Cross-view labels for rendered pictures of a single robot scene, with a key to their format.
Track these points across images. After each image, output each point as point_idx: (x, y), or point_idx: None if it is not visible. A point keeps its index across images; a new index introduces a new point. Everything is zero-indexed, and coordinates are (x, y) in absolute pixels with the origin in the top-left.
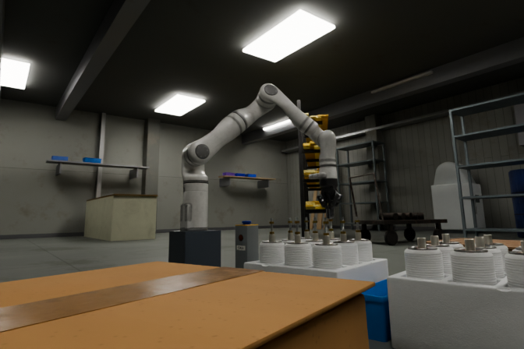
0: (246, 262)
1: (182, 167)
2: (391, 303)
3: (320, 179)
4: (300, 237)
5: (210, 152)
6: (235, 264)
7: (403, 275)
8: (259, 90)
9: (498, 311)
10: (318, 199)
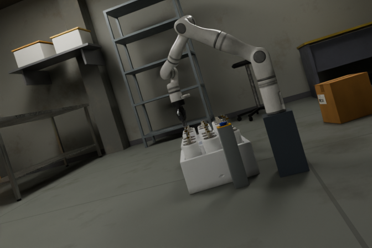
0: (249, 141)
1: (272, 64)
2: None
3: (182, 99)
4: (192, 142)
5: None
6: (240, 154)
7: None
8: (193, 19)
9: None
10: (181, 114)
